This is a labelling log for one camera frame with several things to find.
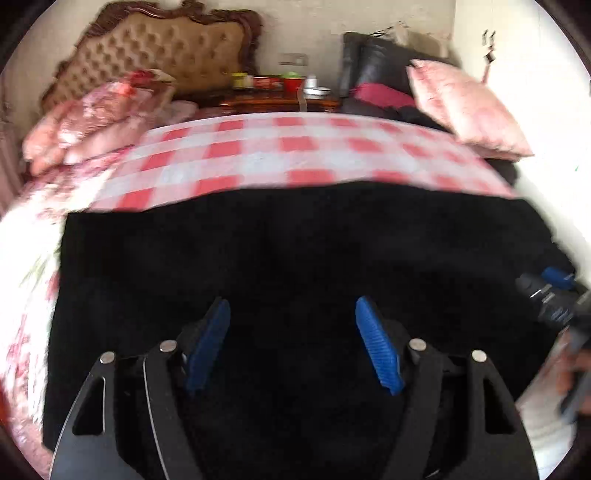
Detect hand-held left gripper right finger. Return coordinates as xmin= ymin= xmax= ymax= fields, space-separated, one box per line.
xmin=355 ymin=295 xmax=541 ymax=480

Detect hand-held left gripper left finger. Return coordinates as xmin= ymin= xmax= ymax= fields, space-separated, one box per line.
xmin=48 ymin=298 xmax=232 ymax=480

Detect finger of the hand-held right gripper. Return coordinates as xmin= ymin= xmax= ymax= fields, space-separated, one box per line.
xmin=515 ymin=273 xmax=571 ymax=329
xmin=542 ymin=267 xmax=578 ymax=289

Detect black pants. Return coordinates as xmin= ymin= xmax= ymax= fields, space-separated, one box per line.
xmin=41 ymin=182 xmax=578 ymax=480

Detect person's right hand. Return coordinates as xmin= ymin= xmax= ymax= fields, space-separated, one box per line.
xmin=556 ymin=344 xmax=591 ymax=398

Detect pink floral pillow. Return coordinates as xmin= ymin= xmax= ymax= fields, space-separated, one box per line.
xmin=406 ymin=59 xmax=535 ymax=160

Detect red white checkered sheet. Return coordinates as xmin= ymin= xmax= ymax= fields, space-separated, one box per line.
xmin=88 ymin=111 xmax=518 ymax=215

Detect pink floral bedding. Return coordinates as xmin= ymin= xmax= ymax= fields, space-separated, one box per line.
xmin=0 ymin=152 xmax=121 ymax=467

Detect dark clothes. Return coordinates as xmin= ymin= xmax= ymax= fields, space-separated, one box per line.
xmin=342 ymin=99 xmax=458 ymax=134

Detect wooden nightstand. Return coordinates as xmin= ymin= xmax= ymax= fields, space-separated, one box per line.
xmin=194 ymin=85 xmax=342 ymax=114

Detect maroon cloth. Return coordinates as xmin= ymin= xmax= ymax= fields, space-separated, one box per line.
xmin=353 ymin=82 xmax=416 ymax=109

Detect pink floral folded quilt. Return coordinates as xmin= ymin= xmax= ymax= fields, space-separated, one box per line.
xmin=21 ymin=69 xmax=199 ymax=176

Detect beige bag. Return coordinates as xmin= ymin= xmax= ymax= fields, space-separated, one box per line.
xmin=379 ymin=21 xmax=416 ymax=44

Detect tufted beige headboard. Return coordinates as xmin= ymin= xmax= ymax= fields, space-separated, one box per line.
xmin=39 ymin=0 xmax=264 ymax=114

